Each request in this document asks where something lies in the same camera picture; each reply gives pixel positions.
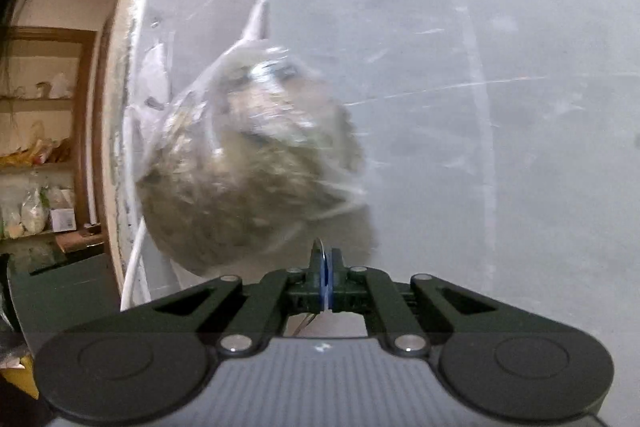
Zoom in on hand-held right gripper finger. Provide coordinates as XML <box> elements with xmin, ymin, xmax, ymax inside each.
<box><xmin>326</xmin><ymin>249</ymin><xmax>522</xmax><ymax>357</ymax></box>
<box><xmin>121</xmin><ymin>250</ymin><xmax>329</xmax><ymax>355</ymax></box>

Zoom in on clear bag of dried herbs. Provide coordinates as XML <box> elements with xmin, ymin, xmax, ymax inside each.
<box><xmin>135</xmin><ymin>0</ymin><xmax>371</xmax><ymax>278</ymax></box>

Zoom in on small white box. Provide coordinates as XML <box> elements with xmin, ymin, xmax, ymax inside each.
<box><xmin>50</xmin><ymin>207</ymin><xmax>77</xmax><ymax>231</ymax></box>

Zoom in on wooden shelf unit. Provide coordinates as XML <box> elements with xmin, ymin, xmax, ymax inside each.
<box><xmin>0</xmin><ymin>26</ymin><xmax>107</xmax><ymax>254</ymax></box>

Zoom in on clear bag of white food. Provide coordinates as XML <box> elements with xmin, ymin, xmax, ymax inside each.
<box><xmin>19</xmin><ymin>187</ymin><xmax>52</xmax><ymax>235</ymax></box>

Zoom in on yellow snack packets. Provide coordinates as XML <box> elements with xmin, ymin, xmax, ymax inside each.
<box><xmin>0</xmin><ymin>121</ymin><xmax>72</xmax><ymax>166</ymax></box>

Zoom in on white cable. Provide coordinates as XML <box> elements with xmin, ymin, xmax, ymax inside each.
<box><xmin>119</xmin><ymin>104</ymin><xmax>153</xmax><ymax>312</ymax></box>

